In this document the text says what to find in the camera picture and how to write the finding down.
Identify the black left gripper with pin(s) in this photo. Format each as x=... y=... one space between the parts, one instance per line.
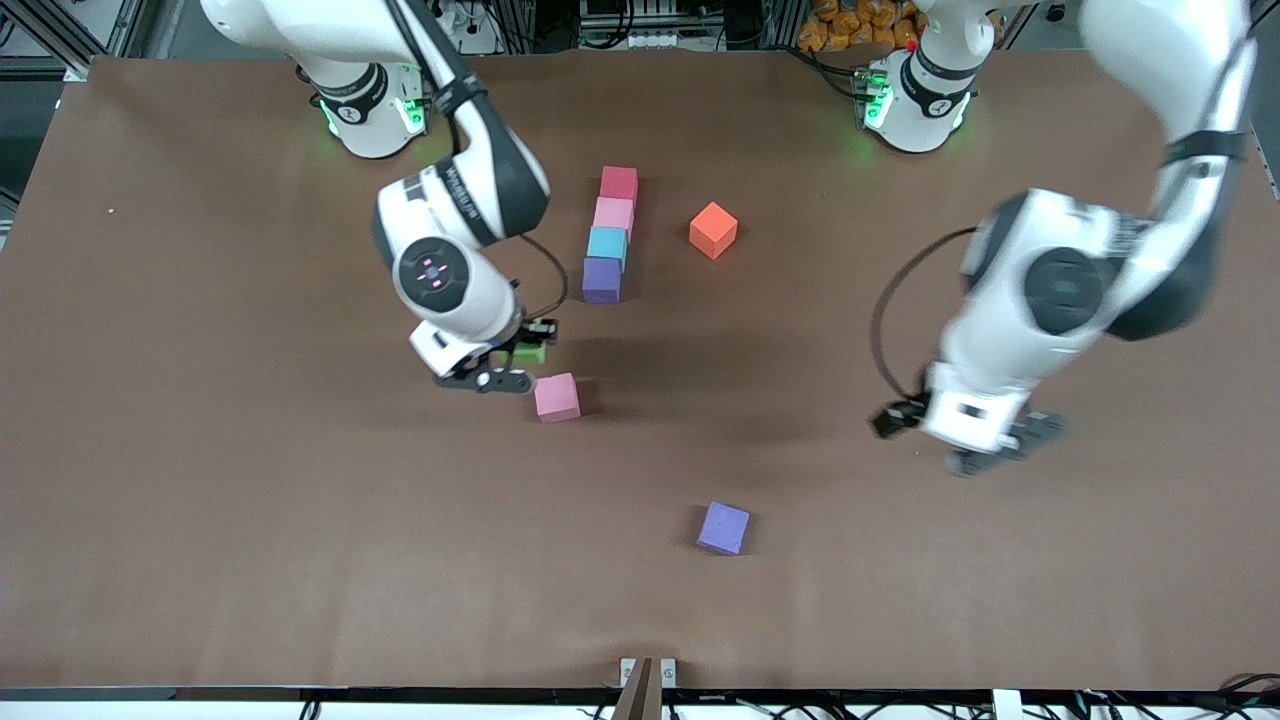
x=893 y=418

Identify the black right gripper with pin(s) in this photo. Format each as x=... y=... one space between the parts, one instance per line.
x=522 y=341

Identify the green foam cube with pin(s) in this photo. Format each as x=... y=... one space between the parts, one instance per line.
x=530 y=354

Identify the purple foam cube with dents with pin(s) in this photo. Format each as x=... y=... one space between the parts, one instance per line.
x=601 y=280

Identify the light blue foam cube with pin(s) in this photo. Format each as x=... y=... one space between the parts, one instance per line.
x=606 y=243

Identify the light pink foam cube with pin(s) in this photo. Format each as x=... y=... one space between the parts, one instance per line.
x=556 y=397
x=613 y=215

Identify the dark pink foam cube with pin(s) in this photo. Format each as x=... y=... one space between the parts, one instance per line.
x=619 y=183

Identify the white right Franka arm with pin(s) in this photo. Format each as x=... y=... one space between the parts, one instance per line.
x=440 y=270

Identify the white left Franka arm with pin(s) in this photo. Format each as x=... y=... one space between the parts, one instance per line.
x=1060 y=290

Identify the orange foam cube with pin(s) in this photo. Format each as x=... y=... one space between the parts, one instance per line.
x=712 y=230

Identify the smooth purple foam cube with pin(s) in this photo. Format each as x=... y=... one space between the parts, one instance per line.
x=723 y=528

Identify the white power strip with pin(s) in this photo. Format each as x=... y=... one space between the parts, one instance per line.
x=475 y=30

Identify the grey equipment rack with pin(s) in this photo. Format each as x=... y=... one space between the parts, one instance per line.
x=640 y=40

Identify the white plastic block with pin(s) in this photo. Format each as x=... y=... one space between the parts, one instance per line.
x=1005 y=706

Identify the brown table mat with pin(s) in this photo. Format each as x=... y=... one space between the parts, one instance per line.
x=300 y=560

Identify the orange bag pile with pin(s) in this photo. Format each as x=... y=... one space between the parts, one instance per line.
x=840 y=25

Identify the silver mounting bracket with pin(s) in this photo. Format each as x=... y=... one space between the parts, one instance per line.
x=667 y=672

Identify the brown wooden post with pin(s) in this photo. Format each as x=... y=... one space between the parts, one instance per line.
x=635 y=695

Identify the aluminium frame profile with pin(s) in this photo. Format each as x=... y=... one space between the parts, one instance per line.
x=55 y=40
x=1225 y=50

